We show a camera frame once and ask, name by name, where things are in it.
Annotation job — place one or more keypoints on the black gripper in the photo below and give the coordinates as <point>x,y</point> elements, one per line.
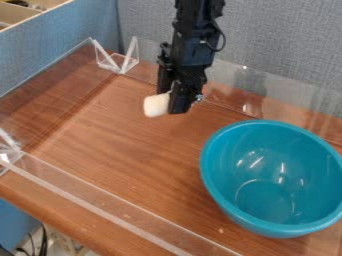
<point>183,60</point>

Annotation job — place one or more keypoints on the white brown toy mushroom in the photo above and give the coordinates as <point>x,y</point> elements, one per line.
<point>155,105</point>

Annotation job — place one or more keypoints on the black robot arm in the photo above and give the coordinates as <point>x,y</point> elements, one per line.
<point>195,18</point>

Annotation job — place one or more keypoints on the blue plastic bowl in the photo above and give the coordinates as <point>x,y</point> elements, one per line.
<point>274,177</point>

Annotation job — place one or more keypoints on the clear acrylic back barrier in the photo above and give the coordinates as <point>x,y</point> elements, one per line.
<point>265,96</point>

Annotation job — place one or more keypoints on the clear acrylic barrier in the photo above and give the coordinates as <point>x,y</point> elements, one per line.
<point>265,96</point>
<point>140,222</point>
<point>36,106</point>

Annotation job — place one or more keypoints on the clear acrylic left barrier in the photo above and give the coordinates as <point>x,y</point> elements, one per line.
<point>36,106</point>

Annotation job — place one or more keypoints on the wooden shelf unit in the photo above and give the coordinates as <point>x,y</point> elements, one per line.
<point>19,11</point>

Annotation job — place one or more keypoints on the clear acrylic front barrier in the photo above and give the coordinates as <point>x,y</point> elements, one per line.
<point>140,222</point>

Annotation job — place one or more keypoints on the clear acrylic corner bracket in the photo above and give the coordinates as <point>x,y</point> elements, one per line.
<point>118,63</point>

